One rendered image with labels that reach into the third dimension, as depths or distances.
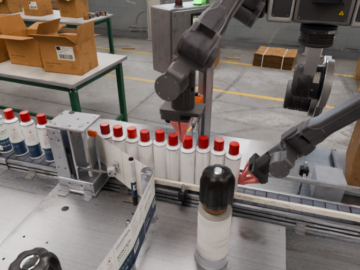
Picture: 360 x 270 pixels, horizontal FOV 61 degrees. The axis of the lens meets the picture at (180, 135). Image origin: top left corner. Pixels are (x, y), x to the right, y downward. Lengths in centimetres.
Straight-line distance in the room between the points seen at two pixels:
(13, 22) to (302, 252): 282
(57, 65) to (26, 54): 36
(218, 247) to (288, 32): 567
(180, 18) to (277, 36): 546
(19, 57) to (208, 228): 251
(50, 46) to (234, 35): 442
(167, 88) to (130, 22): 661
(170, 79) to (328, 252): 73
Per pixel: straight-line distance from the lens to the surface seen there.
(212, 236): 79
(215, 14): 69
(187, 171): 105
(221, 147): 99
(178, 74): 62
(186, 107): 72
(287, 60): 524
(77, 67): 255
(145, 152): 106
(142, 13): 705
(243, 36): 639
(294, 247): 105
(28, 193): 129
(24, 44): 291
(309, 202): 114
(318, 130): 91
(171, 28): 89
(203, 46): 66
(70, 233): 102
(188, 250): 92
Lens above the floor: 160
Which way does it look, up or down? 31 degrees down
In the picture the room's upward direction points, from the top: straight up
